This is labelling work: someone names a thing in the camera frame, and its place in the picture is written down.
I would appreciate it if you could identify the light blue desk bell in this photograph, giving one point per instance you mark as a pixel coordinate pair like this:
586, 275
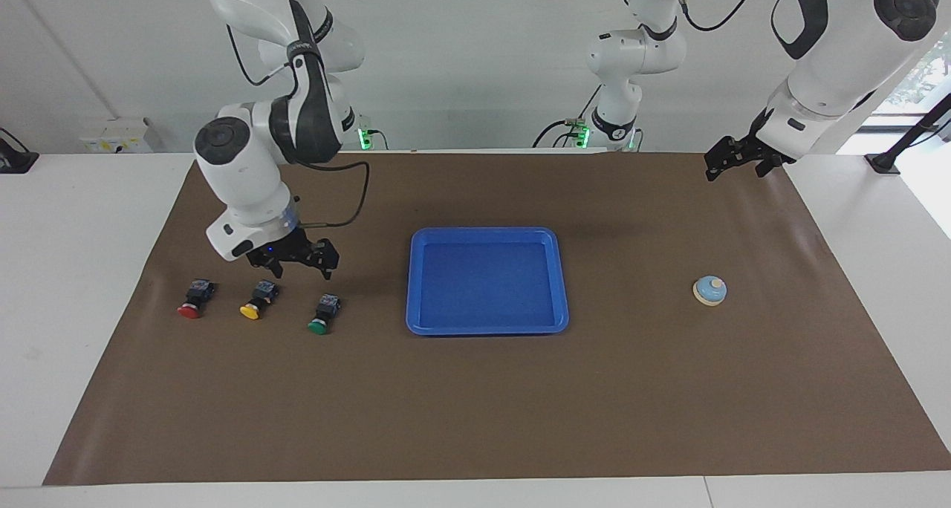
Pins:
710, 291

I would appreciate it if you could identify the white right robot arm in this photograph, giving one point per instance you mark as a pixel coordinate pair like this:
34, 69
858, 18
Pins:
245, 166

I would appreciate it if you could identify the brown table mat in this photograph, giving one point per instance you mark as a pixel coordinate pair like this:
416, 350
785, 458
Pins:
475, 404

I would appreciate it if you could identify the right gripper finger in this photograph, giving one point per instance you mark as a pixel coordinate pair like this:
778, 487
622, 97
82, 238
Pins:
328, 270
276, 269

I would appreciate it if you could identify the white wall socket box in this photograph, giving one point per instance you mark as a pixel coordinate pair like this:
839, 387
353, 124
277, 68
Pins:
111, 137

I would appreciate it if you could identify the green push button switch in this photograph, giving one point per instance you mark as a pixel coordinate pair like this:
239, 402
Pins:
318, 327

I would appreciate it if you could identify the black angled stand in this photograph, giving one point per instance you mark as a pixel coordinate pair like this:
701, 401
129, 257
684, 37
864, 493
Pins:
882, 163

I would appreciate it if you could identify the blue plastic tray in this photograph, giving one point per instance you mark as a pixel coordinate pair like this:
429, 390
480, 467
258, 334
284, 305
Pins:
487, 285

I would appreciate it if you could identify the window with greenery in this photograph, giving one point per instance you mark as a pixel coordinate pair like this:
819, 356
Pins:
929, 77

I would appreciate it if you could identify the red push button switch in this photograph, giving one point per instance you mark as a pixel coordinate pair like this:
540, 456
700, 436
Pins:
191, 311

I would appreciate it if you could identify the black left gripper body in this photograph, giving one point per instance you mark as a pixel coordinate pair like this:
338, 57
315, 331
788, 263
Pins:
754, 145

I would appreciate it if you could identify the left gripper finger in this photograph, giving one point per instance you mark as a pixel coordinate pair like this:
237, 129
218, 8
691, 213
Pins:
721, 155
765, 165

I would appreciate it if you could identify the black table clamp mount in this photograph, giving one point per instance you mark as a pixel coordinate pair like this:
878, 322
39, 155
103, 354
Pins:
15, 160

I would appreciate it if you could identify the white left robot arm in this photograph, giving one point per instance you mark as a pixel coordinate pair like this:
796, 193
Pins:
839, 47

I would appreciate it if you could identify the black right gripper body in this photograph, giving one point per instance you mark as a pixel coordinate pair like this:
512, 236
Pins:
293, 249

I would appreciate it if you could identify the yellow push button switch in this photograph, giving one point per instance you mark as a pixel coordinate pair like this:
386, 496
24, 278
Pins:
251, 312

